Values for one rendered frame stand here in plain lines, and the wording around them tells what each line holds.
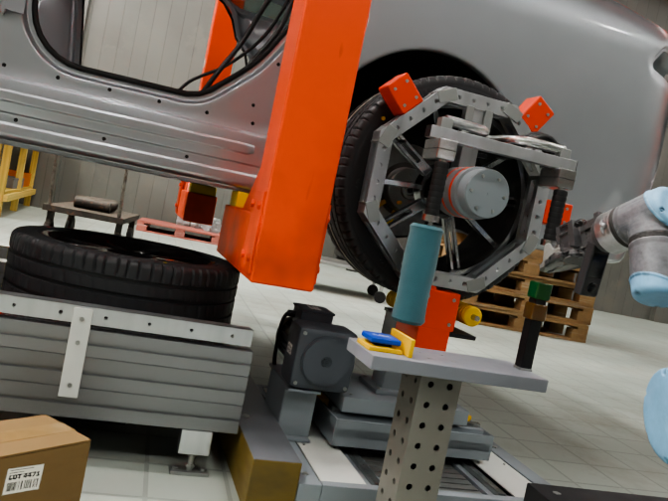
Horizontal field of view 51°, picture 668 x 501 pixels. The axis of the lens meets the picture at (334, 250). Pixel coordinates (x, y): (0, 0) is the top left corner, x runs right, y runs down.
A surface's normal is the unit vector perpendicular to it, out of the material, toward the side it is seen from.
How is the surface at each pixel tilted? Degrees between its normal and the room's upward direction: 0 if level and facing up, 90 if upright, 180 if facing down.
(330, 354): 90
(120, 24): 90
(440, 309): 90
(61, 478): 90
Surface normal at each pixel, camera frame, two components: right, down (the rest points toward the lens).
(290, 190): 0.28, 0.11
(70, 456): 0.81, 0.19
